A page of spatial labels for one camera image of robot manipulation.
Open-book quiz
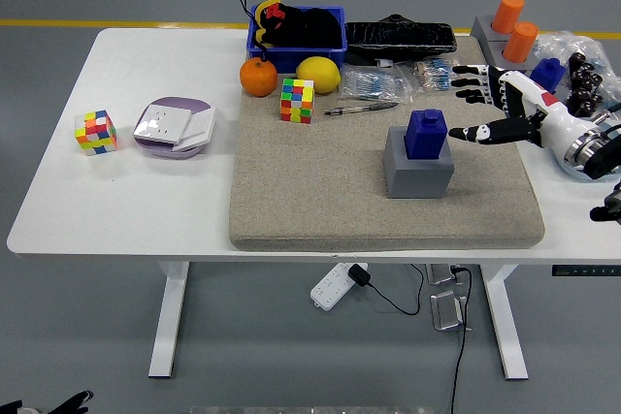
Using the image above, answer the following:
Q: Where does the grey cylinder holder block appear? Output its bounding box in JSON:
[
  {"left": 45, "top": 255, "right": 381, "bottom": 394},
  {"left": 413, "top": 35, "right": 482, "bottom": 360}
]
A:
[
  {"left": 478, "top": 37, "right": 539, "bottom": 70},
  {"left": 470, "top": 15, "right": 510, "bottom": 42}
]

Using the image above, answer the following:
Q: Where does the bag of blue resistors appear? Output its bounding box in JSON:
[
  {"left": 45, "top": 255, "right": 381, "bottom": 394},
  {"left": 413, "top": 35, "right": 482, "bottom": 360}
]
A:
[{"left": 338, "top": 64, "right": 413, "bottom": 105}]

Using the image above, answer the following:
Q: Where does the black cloth bundle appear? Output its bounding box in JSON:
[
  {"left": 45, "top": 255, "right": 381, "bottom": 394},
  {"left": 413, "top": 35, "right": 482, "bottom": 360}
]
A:
[{"left": 278, "top": 5, "right": 343, "bottom": 49}]

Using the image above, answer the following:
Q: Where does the silver black pen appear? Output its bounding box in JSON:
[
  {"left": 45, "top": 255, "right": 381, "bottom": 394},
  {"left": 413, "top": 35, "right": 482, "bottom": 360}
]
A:
[{"left": 323, "top": 100, "right": 402, "bottom": 117}]

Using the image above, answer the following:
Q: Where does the yellow lemon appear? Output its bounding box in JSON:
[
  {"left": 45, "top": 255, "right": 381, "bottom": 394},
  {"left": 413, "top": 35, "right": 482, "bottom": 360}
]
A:
[{"left": 295, "top": 55, "right": 342, "bottom": 94}]

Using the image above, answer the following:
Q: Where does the grey-brown mat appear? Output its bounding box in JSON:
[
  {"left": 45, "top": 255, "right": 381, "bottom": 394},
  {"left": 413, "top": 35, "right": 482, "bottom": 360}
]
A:
[{"left": 227, "top": 35, "right": 545, "bottom": 253}]

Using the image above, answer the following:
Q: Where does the blue plastic bin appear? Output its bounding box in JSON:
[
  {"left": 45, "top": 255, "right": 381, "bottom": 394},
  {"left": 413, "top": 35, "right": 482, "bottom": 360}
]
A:
[{"left": 245, "top": 5, "right": 348, "bottom": 74}]

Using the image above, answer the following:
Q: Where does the grey seal holder block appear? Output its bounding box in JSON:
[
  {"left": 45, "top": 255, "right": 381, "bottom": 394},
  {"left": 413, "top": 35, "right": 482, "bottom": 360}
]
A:
[
  {"left": 381, "top": 126, "right": 456, "bottom": 200},
  {"left": 552, "top": 77, "right": 572, "bottom": 105}
]

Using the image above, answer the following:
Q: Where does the white table leg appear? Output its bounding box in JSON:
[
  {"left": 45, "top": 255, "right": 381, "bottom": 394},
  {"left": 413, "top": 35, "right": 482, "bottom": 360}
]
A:
[
  {"left": 147, "top": 262, "right": 190, "bottom": 379},
  {"left": 479, "top": 264, "right": 530, "bottom": 381}
]

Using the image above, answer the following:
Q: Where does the yellow black tool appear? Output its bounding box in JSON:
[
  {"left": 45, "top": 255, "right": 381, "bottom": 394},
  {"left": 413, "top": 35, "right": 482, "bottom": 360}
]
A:
[{"left": 252, "top": 0, "right": 287, "bottom": 49}]

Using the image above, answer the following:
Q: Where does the clear plastic bag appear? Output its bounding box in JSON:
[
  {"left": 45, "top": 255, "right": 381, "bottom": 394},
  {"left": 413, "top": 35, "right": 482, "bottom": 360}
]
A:
[{"left": 533, "top": 29, "right": 621, "bottom": 122}]

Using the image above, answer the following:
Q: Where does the white-edged puzzle cube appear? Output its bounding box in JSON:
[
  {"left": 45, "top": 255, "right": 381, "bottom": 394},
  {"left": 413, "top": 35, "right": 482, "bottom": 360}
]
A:
[
  {"left": 74, "top": 109, "right": 119, "bottom": 157},
  {"left": 279, "top": 77, "right": 315, "bottom": 125}
]

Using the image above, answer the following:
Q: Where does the white wall socket panel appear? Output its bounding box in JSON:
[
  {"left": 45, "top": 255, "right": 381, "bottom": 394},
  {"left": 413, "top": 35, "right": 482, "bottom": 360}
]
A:
[{"left": 133, "top": 104, "right": 194, "bottom": 146}]

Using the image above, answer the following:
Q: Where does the metal bracket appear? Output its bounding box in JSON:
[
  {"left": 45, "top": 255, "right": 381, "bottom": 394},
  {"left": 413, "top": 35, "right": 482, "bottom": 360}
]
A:
[
  {"left": 425, "top": 263, "right": 468, "bottom": 286},
  {"left": 430, "top": 289, "right": 470, "bottom": 334}
]

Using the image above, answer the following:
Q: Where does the blue seal stamp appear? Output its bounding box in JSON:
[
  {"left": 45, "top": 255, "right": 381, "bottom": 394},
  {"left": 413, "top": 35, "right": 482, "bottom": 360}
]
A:
[
  {"left": 530, "top": 58, "right": 567, "bottom": 95},
  {"left": 405, "top": 108, "right": 448, "bottom": 161}
]

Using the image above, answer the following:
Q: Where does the orange fruit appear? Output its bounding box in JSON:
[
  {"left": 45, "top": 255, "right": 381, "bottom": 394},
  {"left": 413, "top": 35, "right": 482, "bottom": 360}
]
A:
[{"left": 239, "top": 56, "right": 278, "bottom": 98}]

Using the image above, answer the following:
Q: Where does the purple plate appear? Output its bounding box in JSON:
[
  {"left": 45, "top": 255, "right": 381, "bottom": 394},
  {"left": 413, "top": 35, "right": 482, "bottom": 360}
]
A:
[{"left": 133, "top": 96, "right": 216, "bottom": 160}]

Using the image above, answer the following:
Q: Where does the black power adapter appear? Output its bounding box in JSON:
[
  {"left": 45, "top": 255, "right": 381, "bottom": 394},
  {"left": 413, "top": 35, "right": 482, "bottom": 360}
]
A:
[{"left": 347, "top": 263, "right": 373, "bottom": 288}]

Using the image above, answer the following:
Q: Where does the bag of tan resistors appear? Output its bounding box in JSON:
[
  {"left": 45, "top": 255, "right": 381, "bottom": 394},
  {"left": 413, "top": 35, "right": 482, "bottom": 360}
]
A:
[{"left": 409, "top": 58, "right": 460, "bottom": 94}]

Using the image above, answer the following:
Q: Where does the black table control panel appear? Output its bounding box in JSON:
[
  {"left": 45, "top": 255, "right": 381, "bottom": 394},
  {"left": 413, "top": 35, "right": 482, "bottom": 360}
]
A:
[{"left": 551, "top": 264, "right": 621, "bottom": 278}]

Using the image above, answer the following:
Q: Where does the black wrapped long object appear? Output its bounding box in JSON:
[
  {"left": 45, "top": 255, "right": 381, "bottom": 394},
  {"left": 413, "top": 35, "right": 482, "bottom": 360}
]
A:
[{"left": 343, "top": 12, "right": 458, "bottom": 65}]

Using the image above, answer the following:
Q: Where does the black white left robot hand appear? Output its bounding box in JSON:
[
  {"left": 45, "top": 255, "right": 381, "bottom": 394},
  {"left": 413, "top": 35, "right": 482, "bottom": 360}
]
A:
[{"left": 0, "top": 390, "right": 94, "bottom": 414}]

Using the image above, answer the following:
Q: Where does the black adapter cable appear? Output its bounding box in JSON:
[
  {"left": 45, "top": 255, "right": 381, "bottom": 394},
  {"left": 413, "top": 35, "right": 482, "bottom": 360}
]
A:
[{"left": 366, "top": 263, "right": 426, "bottom": 317}]

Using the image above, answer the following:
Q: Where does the black power cable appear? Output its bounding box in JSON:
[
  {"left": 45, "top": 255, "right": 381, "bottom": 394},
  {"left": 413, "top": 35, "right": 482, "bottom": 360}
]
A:
[{"left": 448, "top": 266, "right": 473, "bottom": 414}]

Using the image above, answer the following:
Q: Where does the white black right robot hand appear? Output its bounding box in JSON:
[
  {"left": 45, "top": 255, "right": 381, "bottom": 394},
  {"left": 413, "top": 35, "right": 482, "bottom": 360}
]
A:
[{"left": 448, "top": 63, "right": 596, "bottom": 166}]

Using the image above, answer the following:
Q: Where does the white power strip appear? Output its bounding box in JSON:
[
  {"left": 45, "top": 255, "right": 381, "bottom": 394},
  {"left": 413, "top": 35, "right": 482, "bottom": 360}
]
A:
[{"left": 310, "top": 262, "right": 356, "bottom": 312}]

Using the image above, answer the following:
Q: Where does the orange cylinder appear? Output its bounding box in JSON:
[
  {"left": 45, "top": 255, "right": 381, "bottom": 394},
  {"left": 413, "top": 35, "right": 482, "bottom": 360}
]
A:
[
  {"left": 492, "top": 0, "right": 526, "bottom": 33},
  {"left": 502, "top": 21, "right": 539, "bottom": 64}
]

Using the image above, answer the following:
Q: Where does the white wall switch panel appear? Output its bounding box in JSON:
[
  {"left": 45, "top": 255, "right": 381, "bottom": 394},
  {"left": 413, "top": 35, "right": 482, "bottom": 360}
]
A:
[{"left": 172, "top": 106, "right": 216, "bottom": 152}]

